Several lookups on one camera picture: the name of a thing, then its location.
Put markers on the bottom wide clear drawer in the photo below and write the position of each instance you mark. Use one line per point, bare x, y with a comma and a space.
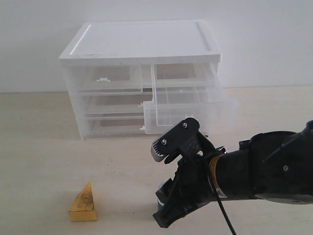
118, 125

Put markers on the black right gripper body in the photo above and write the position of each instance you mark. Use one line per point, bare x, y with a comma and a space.
192, 186

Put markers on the white capped blue bottle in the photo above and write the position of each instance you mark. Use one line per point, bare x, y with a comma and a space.
160, 204

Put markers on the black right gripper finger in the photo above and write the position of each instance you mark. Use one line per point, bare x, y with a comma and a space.
171, 188
168, 216

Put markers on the middle wide clear drawer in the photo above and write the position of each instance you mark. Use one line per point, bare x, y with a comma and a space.
114, 103

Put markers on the wide clear drawer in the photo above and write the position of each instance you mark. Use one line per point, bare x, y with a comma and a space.
118, 125
114, 103

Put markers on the white plastic drawer cabinet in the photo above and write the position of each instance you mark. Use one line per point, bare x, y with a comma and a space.
132, 44

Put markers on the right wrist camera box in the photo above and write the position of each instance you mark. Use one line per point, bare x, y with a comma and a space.
174, 138

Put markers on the yellow triangular sponge block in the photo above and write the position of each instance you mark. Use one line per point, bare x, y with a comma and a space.
83, 207

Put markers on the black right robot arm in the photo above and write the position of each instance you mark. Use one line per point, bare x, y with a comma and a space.
275, 166

